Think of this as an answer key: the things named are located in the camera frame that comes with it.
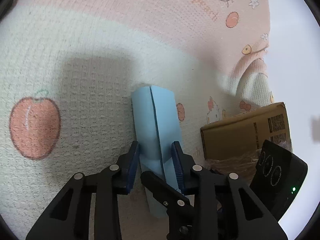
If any light blue rectangular case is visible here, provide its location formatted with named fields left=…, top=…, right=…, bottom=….
left=131, top=85, right=183, bottom=219

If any brown cardboard box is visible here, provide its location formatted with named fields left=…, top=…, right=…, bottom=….
left=201, top=102, right=292, bottom=184

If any pink Hello Kitty mat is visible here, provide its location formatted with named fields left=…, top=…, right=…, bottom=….
left=1, top=0, right=273, bottom=239

